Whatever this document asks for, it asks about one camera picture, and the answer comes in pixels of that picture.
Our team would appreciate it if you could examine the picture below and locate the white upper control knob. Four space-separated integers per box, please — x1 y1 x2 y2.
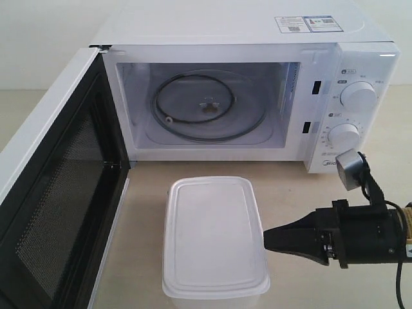
340 81 377 113

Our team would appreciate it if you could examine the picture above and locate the black camera cable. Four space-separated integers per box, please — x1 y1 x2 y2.
357 151 412 309

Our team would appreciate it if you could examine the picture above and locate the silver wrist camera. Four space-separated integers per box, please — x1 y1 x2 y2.
335 149 364 191

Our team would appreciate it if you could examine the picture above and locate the blue white warning sticker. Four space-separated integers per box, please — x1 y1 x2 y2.
275 15 343 33

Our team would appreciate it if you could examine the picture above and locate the white plastic lidded container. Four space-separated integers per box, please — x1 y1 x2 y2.
162 176 270 308

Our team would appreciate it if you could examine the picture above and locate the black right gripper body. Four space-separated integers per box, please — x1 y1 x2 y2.
314 200 406 268

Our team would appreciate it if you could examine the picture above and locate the white microwave oven body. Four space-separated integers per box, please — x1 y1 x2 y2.
91 1 400 173

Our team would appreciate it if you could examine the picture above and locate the glass turntable plate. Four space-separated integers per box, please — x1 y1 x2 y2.
150 70 267 143

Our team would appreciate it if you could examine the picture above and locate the white control knob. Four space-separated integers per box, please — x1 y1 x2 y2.
340 81 377 113
328 124 361 151

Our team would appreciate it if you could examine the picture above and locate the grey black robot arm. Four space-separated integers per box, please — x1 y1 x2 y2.
263 200 411 269

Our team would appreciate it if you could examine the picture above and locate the white lower control knob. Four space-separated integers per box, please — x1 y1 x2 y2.
328 124 361 151

